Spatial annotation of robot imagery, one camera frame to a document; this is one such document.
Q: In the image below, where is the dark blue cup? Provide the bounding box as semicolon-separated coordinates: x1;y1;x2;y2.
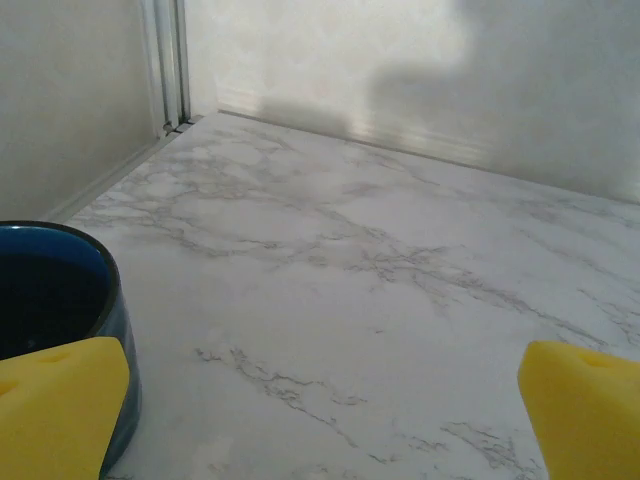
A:
0;221;143;479

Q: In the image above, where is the aluminium table side rail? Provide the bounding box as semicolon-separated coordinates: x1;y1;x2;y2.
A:
39;114;204;224

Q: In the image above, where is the aluminium table back rail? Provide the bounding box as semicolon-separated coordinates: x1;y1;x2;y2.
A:
217;107;640;204

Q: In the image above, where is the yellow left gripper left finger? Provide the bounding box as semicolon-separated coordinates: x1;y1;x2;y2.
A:
0;336;131;480

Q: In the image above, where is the aluminium frame corner post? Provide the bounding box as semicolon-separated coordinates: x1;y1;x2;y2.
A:
142;0;194;136

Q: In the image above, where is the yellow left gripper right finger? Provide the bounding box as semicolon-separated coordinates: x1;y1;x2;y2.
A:
518;341;640;480

